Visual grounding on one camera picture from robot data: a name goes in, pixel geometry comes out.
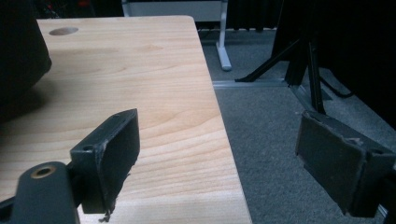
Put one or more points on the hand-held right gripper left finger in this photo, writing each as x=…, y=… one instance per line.
x=107, y=161

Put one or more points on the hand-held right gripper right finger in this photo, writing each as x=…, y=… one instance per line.
x=336, y=168

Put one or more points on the black metal stand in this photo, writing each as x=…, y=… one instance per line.
x=303, y=62

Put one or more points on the black tripod stand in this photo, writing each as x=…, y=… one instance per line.
x=358, y=46

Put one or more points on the white metal table frame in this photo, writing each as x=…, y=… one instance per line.
x=221, y=37

